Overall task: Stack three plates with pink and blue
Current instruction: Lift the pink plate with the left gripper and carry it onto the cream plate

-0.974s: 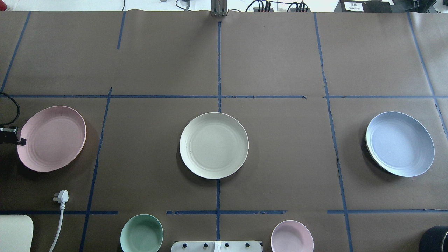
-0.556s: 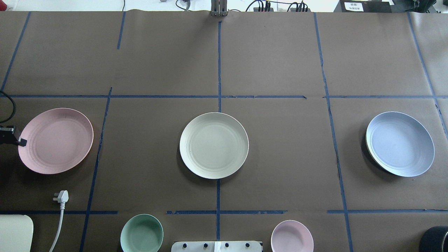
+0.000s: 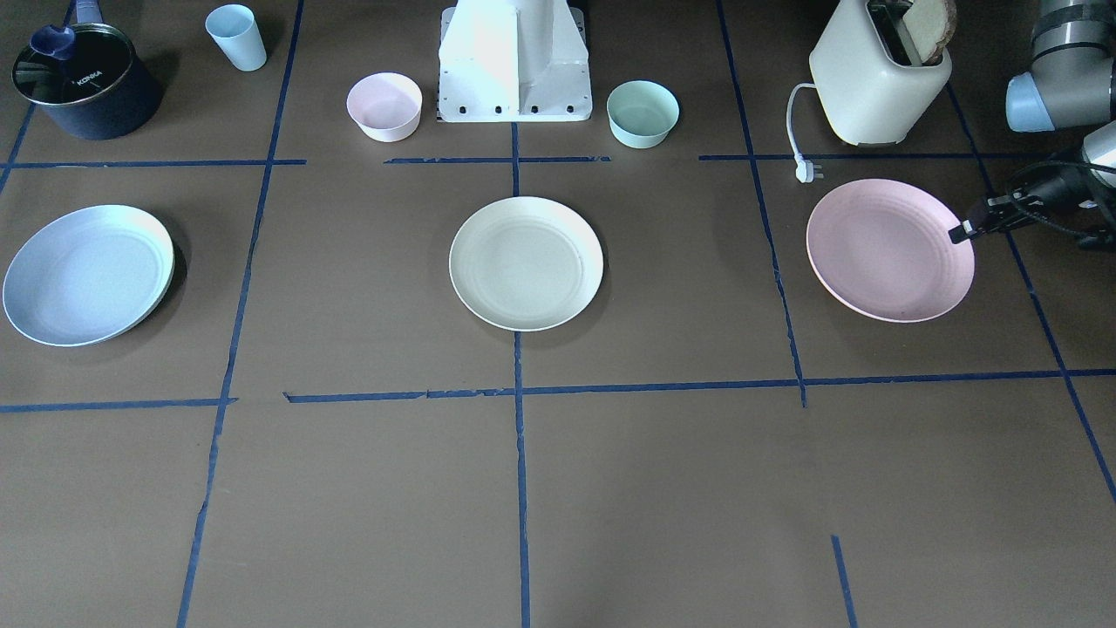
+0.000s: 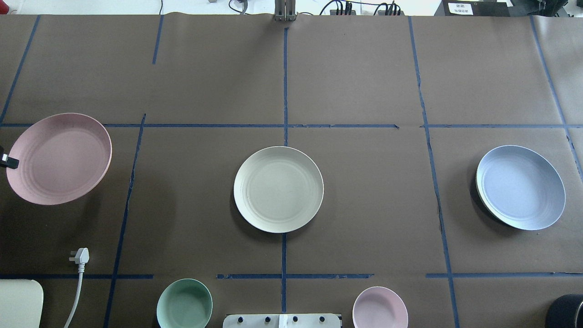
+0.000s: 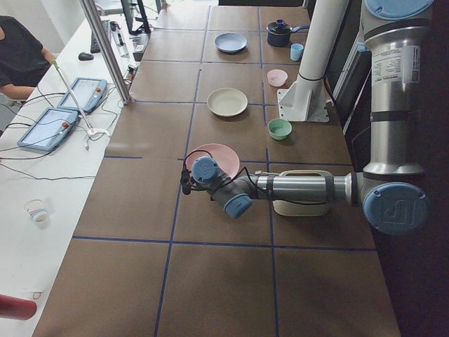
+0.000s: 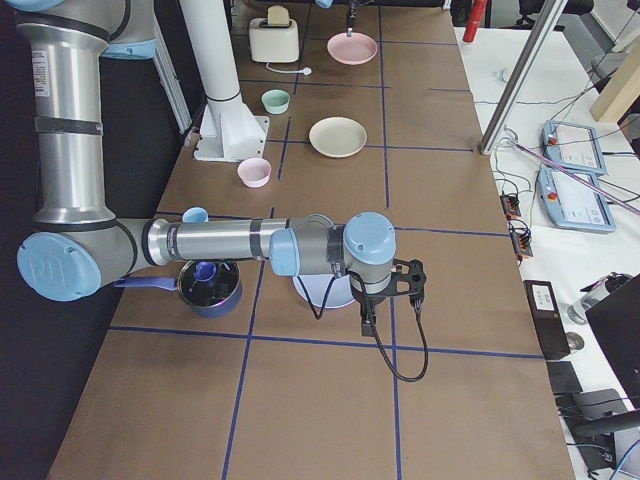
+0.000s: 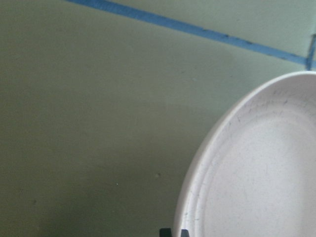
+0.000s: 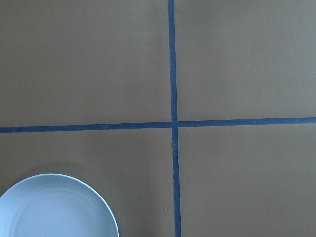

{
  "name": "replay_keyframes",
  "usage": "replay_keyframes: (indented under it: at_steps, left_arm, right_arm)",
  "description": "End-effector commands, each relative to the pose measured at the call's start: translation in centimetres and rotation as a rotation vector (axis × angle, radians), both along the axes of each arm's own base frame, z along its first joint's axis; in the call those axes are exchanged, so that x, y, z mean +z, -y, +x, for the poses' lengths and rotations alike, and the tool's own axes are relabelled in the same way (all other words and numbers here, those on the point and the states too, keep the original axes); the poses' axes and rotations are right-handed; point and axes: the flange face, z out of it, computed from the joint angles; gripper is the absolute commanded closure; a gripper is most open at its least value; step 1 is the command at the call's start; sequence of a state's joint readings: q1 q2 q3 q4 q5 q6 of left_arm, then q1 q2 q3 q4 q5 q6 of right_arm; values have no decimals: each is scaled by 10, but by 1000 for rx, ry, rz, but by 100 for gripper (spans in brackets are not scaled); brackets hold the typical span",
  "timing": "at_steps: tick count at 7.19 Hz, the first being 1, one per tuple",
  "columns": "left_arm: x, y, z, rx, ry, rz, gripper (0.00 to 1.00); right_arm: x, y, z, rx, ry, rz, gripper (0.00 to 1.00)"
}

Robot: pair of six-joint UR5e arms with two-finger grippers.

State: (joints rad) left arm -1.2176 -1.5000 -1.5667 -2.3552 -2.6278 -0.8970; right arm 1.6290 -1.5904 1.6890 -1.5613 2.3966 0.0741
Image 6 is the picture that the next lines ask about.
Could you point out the pink plate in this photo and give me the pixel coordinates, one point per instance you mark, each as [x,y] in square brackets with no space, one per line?
[356,49]

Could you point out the blue plate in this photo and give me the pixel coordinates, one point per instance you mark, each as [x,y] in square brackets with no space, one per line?
[324,289]

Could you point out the white toaster plug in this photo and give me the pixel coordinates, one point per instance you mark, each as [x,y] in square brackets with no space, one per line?
[305,71]

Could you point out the cream toaster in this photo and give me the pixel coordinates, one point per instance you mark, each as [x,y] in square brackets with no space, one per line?
[274,38]

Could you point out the green bowl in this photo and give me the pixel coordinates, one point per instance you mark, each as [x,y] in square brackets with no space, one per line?
[276,101]

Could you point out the cream plate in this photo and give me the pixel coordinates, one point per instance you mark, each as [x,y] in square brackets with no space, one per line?
[338,137]

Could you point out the red cylinder bottle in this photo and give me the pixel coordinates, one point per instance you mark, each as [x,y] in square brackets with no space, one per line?
[476,15]

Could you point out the dark blue pot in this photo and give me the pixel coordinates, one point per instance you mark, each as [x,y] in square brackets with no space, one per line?
[211,288]

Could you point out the white pillar with base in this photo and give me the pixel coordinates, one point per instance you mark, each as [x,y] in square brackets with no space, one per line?
[229,131]

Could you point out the pink bowl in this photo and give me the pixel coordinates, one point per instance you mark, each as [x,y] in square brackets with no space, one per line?
[254,172]

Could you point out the black power box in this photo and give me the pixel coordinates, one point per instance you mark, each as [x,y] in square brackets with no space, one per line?
[546,319]

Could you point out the light blue cup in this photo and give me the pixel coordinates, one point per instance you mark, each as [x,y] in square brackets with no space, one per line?
[195,215]

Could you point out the lower teach pendant tablet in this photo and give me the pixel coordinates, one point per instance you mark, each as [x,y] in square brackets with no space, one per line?
[570,204]

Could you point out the teach pendant tablet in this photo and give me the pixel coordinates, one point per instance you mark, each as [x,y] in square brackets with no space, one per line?
[573,146]
[570,204]

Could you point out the upper teach pendant tablet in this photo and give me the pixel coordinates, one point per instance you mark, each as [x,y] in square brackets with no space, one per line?
[573,146]

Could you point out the aluminium frame post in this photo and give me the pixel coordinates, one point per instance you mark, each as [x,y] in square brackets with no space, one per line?
[544,26]

